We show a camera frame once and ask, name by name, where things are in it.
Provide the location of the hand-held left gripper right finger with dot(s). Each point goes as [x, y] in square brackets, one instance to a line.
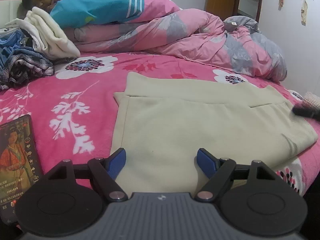
[206, 162]

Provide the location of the cream pink bed headboard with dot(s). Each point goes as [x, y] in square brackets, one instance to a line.
[10, 7]

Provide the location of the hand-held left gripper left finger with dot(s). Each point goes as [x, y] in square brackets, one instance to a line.
[117, 162]

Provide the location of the beige jacket with black trim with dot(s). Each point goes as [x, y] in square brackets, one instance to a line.
[200, 122]

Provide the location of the pink floral blanket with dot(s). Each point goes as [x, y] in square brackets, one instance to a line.
[75, 100]

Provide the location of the pink knitted cloth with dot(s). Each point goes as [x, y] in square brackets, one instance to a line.
[312, 99]

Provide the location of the blue pillow with white stripes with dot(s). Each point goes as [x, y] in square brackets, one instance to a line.
[97, 7]

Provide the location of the dark brown door frame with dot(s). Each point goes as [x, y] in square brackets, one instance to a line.
[250, 1]

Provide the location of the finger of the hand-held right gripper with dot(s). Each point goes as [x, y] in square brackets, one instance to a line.
[306, 112]

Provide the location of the plaid cloth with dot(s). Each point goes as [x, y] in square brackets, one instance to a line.
[27, 67]

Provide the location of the pink grey floral duvet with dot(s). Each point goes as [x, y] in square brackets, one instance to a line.
[180, 32]

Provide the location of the black smartphone with lit screen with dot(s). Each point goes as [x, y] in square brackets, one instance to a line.
[16, 165]

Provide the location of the white folded cloth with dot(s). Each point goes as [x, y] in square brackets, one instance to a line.
[47, 33]

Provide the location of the blue denim cloth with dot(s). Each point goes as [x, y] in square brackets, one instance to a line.
[10, 47]

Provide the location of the wall hook rack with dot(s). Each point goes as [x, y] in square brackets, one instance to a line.
[295, 5]

